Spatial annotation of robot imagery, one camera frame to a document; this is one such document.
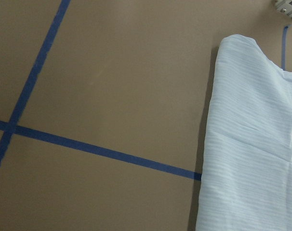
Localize light blue button-up shirt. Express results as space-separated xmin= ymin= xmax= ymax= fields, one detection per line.
xmin=196 ymin=35 xmax=292 ymax=231

